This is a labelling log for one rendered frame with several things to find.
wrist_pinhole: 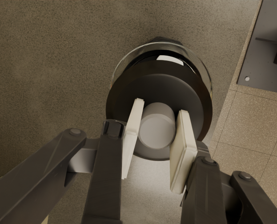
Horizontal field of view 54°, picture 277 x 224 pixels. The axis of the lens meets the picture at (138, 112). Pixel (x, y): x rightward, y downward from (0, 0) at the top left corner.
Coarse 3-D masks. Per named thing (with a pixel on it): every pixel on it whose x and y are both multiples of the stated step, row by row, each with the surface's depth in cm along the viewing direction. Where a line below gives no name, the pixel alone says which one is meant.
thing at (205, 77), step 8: (160, 40) 43; (168, 40) 44; (136, 48) 27; (144, 48) 27; (152, 48) 27; (160, 48) 27; (168, 48) 27; (176, 48) 27; (184, 48) 26; (128, 56) 27; (136, 56) 27; (144, 56) 27; (176, 56) 27; (184, 56) 27; (192, 56) 27; (120, 64) 28; (128, 64) 27; (192, 64) 27; (200, 64) 27; (120, 72) 28; (200, 72) 27; (208, 72) 27; (112, 80) 28; (208, 80) 27; (208, 88) 27
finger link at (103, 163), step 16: (112, 128) 14; (112, 144) 13; (96, 160) 12; (112, 160) 12; (96, 176) 11; (112, 176) 11; (96, 192) 10; (112, 192) 10; (96, 208) 9; (112, 208) 9
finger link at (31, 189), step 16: (48, 144) 12; (64, 144) 12; (80, 144) 13; (32, 160) 11; (48, 160) 11; (64, 160) 11; (16, 176) 9; (32, 176) 10; (48, 176) 10; (64, 176) 12; (0, 192) 8; (16, 192) 9; (32, 192) 9; (48, 192) 11; (64, 192) 13; (0, 208) 8; (16, 208) 8; (32, 208) 10; (48, 208) 11
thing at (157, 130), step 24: (144, 72) 21; (168, 72) 21; (192, 72) 22; (120, 96) 22; (144, 96) 22; (168, 96) 21; (192, 96) 21; (120, 120) 22; (144, 120) 19; (168, 120) 19; (192, 120) 22; (144, 144) 20; (168, 144) 19
